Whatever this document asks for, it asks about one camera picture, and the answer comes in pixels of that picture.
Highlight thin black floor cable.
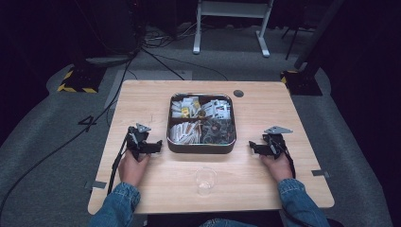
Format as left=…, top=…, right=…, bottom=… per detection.
left=141, top=46, right=229, bottom=81

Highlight person's denim legs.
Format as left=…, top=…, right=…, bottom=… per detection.
left=198, top=218, right=258, bottom=227

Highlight dark equipment cabinet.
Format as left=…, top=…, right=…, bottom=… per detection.
left=93, top=0, right=147, bottom=55

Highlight white metal desk frame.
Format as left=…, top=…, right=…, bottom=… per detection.
left=192, top=0, right=275, bottom=59

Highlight dark slanted stand pole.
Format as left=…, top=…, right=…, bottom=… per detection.
left=293, top=0, right=345, bottom=71

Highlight grey tape piece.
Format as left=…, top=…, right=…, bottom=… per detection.
left=84, top=180, right=108, bottom=190
left=311, top=168, right=331, bottom=179

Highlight pile of white brown sticks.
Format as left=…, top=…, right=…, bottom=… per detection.
left=168, top=121, right=202, bottom=145

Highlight clear box lid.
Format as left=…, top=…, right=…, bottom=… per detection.
left=167, top=92, right=237, bottom=147

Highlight bundle of floor cables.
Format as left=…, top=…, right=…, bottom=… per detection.
left=141, top=22, right=198, bottom=49

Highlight hand-held gripper black cable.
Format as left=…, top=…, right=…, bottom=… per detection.
left=107, top=131, right=133, bottom=196
left=277, top=138, right=316, bottom=227

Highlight pile of white printed packets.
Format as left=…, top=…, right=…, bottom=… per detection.
left=200, top=98, right=233, bottom=121

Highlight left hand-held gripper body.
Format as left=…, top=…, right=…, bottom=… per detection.
left=126, top=122, right=152, bottom=162

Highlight brown divided box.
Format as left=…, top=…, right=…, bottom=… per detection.
left=166, top=92, right=237, bottom=155

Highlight person's right hand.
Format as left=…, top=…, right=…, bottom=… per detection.
left=260, top=151, right=294, bottom=184

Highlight clear plastic cup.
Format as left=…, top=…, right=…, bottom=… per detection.
left=194, top=166, right=218, bottom=197

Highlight right hand-held gripper black cable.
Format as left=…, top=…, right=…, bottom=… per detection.
left=277, top=138, right=316, bottom=227

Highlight pile of white yellow packets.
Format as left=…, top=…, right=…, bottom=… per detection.
left=170, top=96, right=201, bottom=119

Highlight pile of dark packets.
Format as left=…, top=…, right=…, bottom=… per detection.
left=200, top=118, right=235, bottom=145

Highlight person's left hand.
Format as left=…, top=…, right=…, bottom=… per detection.
left=117, top=150, right=151, bottom=187

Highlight left hand-held gripper black cable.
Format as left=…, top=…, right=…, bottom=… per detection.
left=107, top=131, right=133, bottom=196

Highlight yellow black striped stand base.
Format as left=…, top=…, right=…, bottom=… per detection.
left=280, top=69, right=323, bottom=96
left=57, top=64, right=107, bottom=95

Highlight long black floor cable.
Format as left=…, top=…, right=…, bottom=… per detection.
left=0, top=50, right=140, bottom=218

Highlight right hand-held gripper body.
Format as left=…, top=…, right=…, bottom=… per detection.
left=261, top=125, right=294, bottom=160

